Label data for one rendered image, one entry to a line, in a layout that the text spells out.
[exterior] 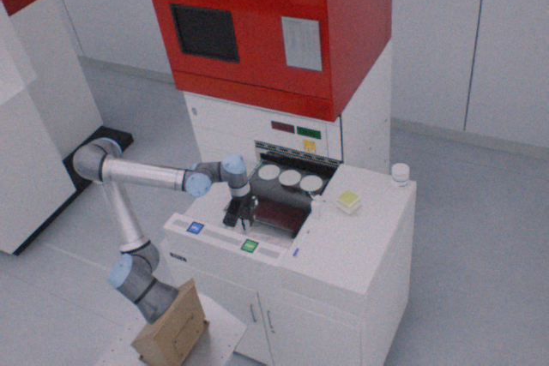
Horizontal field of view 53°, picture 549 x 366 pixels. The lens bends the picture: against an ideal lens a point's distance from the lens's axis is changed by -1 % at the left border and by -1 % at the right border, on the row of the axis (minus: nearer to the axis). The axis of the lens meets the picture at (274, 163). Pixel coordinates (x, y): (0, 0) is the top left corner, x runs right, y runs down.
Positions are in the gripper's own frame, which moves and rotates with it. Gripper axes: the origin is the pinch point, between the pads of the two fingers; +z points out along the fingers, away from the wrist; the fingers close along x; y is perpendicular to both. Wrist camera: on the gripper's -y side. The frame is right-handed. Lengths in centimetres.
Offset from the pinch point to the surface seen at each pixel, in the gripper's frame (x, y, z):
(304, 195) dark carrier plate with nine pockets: -6.3, 38.9, 15.7
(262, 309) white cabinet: -3.2, -4.7, 44.5
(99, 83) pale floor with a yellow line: 277, 190, 105
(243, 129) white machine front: 34, 59, 3
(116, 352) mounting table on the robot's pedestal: 31, -54, 24
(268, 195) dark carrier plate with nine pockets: 9.3, 33.3, 15.6
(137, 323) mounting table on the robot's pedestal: 31, -40, 24
